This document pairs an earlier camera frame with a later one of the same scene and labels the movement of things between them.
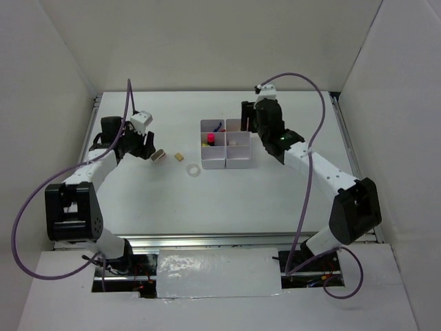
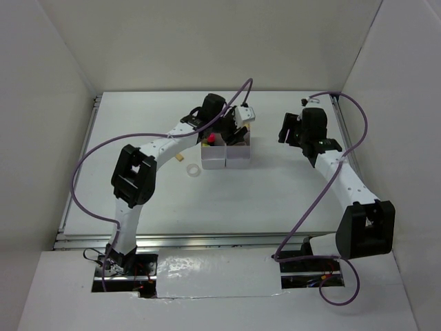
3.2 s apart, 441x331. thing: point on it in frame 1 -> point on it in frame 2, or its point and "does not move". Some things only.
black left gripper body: [134, 143] -> [228, 130]
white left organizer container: [213, 136] does not move
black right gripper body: [249, 110] -> [297, 134]
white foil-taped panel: [220, 272] does not move
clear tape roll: [193, 170] does not move
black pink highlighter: [211, 139] does not move
